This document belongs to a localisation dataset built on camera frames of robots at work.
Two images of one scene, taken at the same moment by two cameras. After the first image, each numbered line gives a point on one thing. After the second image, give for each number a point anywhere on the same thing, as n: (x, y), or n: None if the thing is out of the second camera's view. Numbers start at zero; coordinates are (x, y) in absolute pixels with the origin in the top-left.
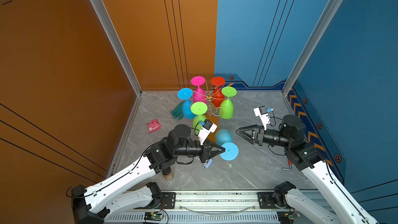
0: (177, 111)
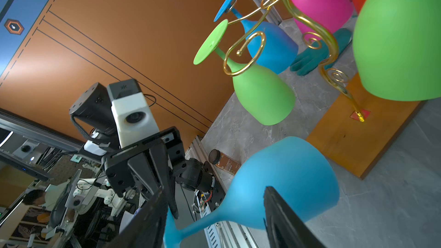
0: (309, 62)
